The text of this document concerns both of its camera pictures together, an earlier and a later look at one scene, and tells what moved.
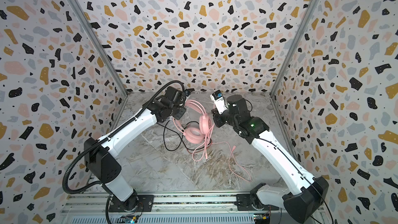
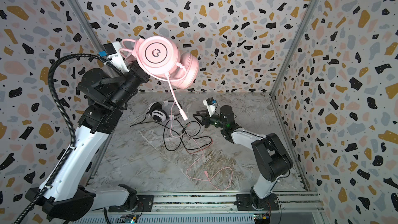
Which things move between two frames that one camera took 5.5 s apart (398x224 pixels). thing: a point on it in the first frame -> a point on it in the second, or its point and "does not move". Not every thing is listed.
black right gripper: (217, 120) -> (204, 119)
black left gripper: (181, 113) -> (137, 71)
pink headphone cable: (204, 152) -> (195, 164)
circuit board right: (261, 218) does not move
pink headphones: (195, 135) -> (161, 57)
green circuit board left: (131, 219) does not move
